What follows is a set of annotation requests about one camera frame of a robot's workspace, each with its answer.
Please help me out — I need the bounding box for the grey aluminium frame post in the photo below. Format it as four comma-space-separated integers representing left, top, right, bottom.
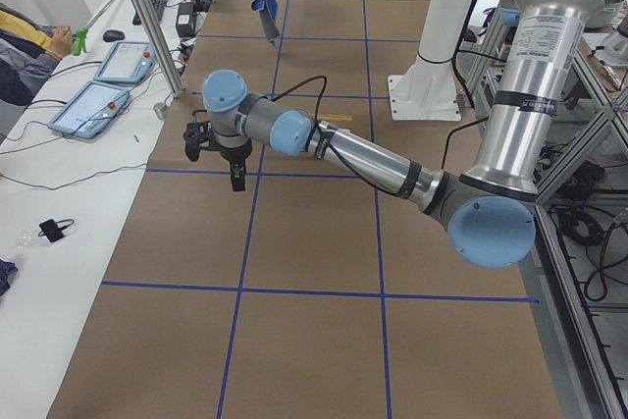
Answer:
131, 0, 183, 98

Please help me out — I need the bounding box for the black power adapter box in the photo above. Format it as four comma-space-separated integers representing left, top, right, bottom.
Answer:
176, 1, 197, 38

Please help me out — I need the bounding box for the black computer mouse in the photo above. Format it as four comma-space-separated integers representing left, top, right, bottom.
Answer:
102, 29, 126, 42

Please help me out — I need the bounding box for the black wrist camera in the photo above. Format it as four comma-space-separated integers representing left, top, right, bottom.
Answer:
183, 109, 218, 162

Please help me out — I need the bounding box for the small black cable adapter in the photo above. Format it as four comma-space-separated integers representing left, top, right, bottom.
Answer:
38, 218, 76, 243

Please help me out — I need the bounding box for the person's forearm grey sleeve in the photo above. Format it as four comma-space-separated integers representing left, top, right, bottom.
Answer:
1, 41, 58, 106

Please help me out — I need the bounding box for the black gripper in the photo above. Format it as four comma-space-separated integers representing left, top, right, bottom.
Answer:
220, 141, 252, 191

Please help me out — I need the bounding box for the blue teach pendant far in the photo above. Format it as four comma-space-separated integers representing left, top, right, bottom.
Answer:
94, 40, 154, 84

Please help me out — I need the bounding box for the blue teach pendant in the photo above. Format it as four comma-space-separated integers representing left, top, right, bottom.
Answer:
47, 80, 130, 139
94, 40, 154, 84

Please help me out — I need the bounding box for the blue teach pendant near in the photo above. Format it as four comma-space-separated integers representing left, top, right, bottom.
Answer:
47, 80, 130, 139

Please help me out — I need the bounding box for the wooden rack rod outer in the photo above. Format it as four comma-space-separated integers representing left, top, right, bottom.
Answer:
322, 114, 353, 123

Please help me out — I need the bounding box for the person's hand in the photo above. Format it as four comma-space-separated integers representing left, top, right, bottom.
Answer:
49, 25, 74, 57

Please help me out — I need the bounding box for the grey and blue towel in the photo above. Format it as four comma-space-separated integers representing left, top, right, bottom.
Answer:
251, 0, 280, 45

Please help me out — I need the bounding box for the steel bowl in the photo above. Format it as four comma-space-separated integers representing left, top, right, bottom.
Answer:
585, 0, 625, 29

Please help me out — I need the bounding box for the green clamp tool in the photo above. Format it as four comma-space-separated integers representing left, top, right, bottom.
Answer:
73, 26, 88, 56

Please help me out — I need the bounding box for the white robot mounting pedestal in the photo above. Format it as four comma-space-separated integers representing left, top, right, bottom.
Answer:
388, 0, 473, 122

